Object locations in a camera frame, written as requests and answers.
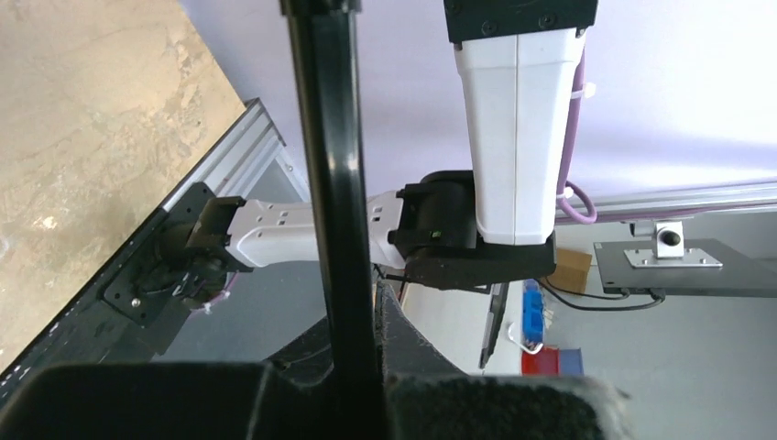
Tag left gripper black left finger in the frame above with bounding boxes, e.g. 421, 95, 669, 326
1, 320, 336, 439

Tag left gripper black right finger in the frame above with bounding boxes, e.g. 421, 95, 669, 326
374, 281, 631, 439

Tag pink umbrella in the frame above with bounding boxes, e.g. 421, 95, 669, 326
280, 1, 385, 439

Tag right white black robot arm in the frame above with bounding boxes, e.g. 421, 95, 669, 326
155, 1, 598, 296

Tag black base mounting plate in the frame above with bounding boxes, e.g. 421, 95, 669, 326
1, 182, 230, 404

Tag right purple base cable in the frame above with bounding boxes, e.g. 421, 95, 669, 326
200, 269, 239, 315

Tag aluminium frame rail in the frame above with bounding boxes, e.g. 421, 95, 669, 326
160, 97, 311, 212

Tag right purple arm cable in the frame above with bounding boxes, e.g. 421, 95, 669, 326
555, 45, 599, 227

